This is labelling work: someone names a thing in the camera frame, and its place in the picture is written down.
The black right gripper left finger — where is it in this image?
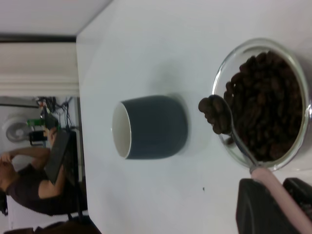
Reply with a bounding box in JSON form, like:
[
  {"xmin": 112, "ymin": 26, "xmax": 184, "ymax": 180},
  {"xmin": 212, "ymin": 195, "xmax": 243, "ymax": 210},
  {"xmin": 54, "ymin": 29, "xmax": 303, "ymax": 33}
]
[{"xmin": 235, "ymin": 178, "xmax": 302, "ymax": 234}]

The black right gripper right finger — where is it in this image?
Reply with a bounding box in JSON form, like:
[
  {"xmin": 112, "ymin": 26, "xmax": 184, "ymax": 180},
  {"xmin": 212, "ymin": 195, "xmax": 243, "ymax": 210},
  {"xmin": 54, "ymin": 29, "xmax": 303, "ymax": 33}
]
[{"xmin": 283, "ymin": 177, "xmax": 312, "ymax": 215}]

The metal spoon with pink handle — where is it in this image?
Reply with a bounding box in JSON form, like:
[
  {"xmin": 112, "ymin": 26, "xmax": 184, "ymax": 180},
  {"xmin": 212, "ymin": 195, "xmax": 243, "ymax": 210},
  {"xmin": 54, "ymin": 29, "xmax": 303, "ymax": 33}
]
[{"xmin": 215, "ymin": 95, "xmax": 312, "ymax": 234}]

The small coffee bean cluster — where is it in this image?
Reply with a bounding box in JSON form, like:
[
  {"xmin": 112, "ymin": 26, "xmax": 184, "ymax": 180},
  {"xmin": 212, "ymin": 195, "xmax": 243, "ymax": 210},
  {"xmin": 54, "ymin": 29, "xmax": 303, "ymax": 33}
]
[{"xmin": 198, "ymin": 94, "xmax": 231, "ymax": 136}]

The dark grey ceramic mug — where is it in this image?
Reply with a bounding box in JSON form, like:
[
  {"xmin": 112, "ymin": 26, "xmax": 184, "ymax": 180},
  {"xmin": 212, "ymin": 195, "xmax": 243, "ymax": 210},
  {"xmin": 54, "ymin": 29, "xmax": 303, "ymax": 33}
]
[{"xmin": 111, "ymin": 95, "xmax": 189, "ymax": 160}]

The roasted coffee beans heap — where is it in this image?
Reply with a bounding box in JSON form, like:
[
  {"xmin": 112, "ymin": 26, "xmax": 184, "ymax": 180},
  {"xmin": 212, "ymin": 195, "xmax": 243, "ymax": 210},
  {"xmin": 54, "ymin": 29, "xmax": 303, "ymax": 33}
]
[{"xmin": 223, "ymin": 51, "xmax": 304, "ymax": 162}]

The dark flat monitor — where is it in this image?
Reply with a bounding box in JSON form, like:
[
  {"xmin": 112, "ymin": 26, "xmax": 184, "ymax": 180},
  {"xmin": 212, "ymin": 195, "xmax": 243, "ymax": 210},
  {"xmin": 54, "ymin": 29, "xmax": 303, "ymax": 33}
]
[{"xmin": 45, "ymin": 130, "xmax": 79, "ymax": 185}]

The person in dark shirt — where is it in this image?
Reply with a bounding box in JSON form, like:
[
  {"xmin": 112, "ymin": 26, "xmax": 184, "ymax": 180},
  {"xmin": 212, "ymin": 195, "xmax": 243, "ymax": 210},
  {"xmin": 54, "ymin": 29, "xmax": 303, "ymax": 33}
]
[{"xmin": 0, "ymin": 145, "xmax": 75, "ymax": 215}]

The black jug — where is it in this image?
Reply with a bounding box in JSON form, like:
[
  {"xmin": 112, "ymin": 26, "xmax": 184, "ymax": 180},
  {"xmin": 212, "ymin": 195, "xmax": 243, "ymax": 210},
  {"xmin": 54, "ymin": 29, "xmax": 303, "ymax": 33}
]
[{"xmin": 28, "ymin": 131, "xmax": 48, "ymax": 147}]

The green box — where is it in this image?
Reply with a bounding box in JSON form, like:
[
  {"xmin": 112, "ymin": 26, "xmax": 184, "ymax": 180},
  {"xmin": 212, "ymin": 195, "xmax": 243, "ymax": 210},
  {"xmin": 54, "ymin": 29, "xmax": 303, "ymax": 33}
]
[{"xmin": 26, "ymin": 118, "xmax": 46, "ymax": 126}]

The white round fan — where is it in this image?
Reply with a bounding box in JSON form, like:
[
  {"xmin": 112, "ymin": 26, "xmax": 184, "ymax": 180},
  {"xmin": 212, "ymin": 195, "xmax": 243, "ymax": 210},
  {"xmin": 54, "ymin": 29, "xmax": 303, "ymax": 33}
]
[{"xmin": 5, "ymin": 116, "xmax": 28, "ymax": 142}]

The clear glass cup with handle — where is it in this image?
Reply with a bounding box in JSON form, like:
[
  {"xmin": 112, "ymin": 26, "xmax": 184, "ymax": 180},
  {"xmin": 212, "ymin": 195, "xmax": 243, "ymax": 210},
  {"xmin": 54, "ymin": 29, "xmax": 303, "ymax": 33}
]
[{"xmin": 211, "ymin": 38, "xmax": 312, "ymax": 173}]

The black cable tangle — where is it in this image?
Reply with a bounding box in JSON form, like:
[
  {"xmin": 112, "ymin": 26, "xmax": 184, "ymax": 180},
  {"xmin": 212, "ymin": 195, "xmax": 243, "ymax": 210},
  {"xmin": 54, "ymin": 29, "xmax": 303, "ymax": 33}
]
[{"xmin": 36, "ymin": 96, "xmax": 77, "ymax": 130}]

